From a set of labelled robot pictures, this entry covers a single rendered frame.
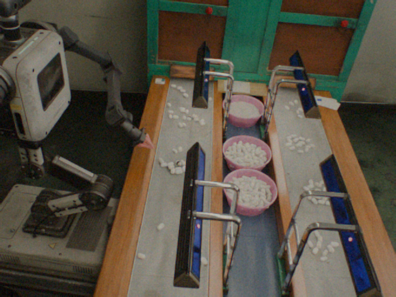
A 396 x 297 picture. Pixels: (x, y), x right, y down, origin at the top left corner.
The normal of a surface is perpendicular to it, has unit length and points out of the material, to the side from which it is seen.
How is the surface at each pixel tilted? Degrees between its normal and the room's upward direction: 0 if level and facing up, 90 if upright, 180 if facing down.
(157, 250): 0
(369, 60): 90
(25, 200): 0
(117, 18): 90
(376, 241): 0
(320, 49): 90
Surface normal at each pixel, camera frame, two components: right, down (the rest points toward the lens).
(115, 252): 0.08, -0.77
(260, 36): -0.04, 0.63
